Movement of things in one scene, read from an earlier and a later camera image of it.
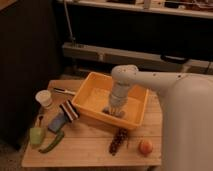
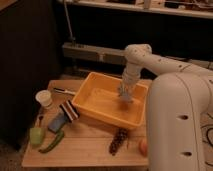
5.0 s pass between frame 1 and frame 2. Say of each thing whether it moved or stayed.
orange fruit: stayed
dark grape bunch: stayed
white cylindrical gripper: moved
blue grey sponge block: stayed
